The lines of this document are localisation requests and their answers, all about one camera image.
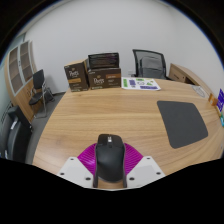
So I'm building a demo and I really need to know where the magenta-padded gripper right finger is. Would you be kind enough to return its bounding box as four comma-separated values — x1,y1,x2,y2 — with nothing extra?
121,142,166,189

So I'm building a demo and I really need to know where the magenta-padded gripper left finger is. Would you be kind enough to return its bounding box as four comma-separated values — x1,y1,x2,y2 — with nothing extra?
57,142,100,189

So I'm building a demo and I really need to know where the black computer mouse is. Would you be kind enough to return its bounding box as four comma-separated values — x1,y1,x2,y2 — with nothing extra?
94,133,127,184

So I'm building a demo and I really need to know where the dark grey mouse pad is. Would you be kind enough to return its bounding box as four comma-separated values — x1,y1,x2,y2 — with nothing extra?
156,100,209,150

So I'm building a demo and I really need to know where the black leather armchair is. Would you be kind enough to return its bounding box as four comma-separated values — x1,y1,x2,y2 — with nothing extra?
0,105,34,163

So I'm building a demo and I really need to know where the white sheet with coloured stickers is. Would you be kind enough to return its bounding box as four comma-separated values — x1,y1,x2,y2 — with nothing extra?
121,76,162,92

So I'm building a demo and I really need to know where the tall brown cardboard box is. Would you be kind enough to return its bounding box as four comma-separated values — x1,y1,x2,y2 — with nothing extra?
63,59,90,93

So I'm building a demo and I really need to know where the wide brown cardboard box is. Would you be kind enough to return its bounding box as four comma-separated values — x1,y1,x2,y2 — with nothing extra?
86,67,122,90

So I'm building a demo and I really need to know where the round white coaster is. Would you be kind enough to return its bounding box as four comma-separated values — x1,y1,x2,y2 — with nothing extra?
191,84,207,98

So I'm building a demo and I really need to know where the wooden glass-door shelf unit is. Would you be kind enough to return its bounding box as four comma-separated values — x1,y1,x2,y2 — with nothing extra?
3,40,39,123

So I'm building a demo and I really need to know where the orange-brown small box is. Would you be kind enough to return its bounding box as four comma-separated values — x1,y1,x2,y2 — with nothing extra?
208,93,218,107

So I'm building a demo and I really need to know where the wooden side cabinet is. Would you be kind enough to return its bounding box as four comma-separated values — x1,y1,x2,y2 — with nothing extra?
167,63,214,98

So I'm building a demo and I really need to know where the purple standing sign card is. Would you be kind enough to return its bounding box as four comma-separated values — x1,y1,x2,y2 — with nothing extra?
215,87,224,113

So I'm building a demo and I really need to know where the black mesh office chair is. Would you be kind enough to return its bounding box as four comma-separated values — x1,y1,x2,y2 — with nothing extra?
131,49,168,80

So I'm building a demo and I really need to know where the dark open-front cardboard box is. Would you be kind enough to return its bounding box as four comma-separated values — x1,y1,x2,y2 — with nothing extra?
87,51,120,70

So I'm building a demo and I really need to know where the black metal-frame visitor chair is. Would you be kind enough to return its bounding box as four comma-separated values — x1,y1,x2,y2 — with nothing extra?
28,68,55,118

